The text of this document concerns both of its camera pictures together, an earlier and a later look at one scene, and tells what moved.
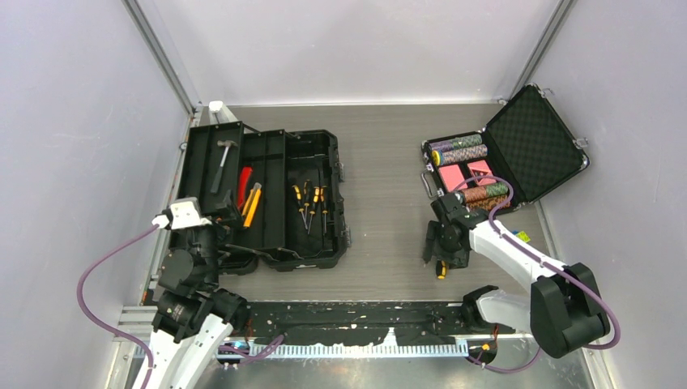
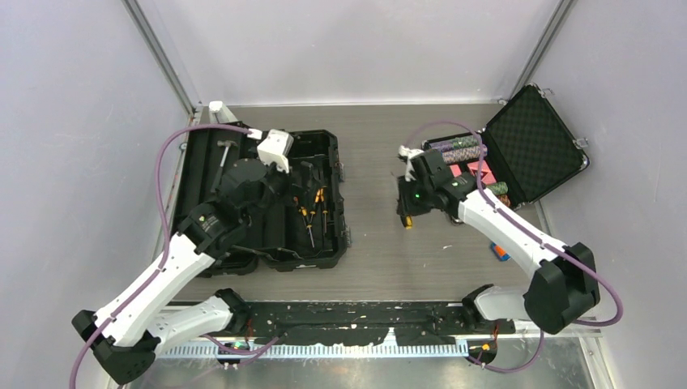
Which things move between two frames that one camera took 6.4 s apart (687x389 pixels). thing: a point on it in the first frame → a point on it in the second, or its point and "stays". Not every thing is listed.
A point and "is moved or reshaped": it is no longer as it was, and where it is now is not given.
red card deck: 481,168 stays
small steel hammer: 223,143 stays
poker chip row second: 440,157 stays
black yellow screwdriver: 299,200 is moved or reshaped
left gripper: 229,209 → 287,180
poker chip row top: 457,143 stays
